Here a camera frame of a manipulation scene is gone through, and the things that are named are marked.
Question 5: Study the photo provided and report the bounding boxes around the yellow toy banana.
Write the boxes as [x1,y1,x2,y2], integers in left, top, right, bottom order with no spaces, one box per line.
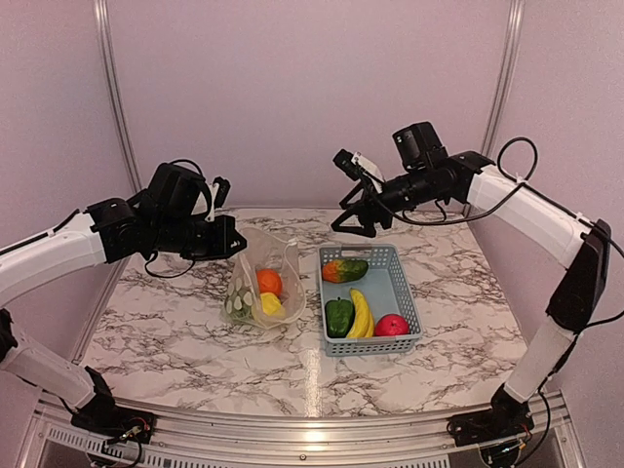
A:
[346,289,375,339]

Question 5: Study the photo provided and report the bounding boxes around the green toy bell pepper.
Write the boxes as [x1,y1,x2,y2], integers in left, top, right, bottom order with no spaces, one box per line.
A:
[325,297,355,338]

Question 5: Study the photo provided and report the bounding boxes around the clear zip top bag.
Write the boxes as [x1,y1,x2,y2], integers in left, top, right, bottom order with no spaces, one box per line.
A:
[222,227,306,330]

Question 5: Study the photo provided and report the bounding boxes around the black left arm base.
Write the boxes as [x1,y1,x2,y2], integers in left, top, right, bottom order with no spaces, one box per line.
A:
[71,367,156,444]

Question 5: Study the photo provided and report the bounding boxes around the aluminium frame post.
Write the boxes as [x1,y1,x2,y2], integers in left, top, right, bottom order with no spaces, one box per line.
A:
[481,0,527,156]
[93,0,143,192]

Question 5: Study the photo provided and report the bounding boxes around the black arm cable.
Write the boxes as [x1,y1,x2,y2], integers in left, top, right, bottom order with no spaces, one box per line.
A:
[355,136,624,332]
[0,158,215,280]

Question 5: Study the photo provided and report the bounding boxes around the right aluminium frame post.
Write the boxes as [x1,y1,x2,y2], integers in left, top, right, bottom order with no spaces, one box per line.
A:
[481,0,527,156]

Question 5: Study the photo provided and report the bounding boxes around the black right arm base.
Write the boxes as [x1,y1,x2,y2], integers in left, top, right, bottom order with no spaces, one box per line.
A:
[447,385,534,447]

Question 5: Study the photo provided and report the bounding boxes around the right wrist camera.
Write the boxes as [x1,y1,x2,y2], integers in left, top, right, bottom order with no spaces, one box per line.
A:
[332,149,385,183]

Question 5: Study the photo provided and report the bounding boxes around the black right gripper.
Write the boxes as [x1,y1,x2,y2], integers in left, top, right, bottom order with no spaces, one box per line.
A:
[332,166,446,237]

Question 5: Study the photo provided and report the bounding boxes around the orange toy orange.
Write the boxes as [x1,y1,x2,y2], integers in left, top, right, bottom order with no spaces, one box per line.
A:
[256,268,283,296]

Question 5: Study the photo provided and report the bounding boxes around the red toy apple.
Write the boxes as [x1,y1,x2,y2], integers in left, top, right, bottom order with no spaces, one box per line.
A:
[374,314,410,336]

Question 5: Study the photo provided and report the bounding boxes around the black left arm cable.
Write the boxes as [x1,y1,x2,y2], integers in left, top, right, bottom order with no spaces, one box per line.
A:
[0,158,215,280]

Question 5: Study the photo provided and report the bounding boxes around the left aluminium frame post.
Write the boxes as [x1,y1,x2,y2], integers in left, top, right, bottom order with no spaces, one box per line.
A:
[93,0,143,192]

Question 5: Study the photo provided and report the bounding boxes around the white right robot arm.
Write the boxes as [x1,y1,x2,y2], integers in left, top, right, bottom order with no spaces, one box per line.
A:
[331,122,612,437]

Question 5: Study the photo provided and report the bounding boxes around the green orange toy mango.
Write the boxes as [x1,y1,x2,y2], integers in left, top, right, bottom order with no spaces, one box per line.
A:
[321,258,369,284]

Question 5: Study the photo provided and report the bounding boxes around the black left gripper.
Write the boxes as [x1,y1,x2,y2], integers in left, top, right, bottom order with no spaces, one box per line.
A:
[152,214,247,261]

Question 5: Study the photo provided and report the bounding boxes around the aluminium front rail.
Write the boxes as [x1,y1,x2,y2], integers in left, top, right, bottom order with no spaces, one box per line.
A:
[13,392,588,467]

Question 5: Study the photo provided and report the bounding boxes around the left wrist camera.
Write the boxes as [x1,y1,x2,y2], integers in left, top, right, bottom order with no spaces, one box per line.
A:
[204,176,231,221]

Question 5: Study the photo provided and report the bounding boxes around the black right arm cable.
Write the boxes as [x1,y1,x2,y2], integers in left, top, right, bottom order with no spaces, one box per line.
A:
[355,136,624,332]

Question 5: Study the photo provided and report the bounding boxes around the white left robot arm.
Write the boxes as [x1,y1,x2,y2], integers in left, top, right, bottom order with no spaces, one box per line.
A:
[1,160,247,434]

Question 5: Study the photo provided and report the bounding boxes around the grey plastic basket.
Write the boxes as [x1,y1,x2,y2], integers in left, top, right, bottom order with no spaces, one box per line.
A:
[317,244,423,357]

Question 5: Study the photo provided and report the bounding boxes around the green toy watermelon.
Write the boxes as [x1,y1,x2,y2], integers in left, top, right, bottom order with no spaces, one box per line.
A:
[224,292,254,323]

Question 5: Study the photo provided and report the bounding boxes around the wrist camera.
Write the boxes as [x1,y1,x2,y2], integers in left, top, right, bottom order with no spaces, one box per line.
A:
[332,149,385,183]
[204,176,231,221]

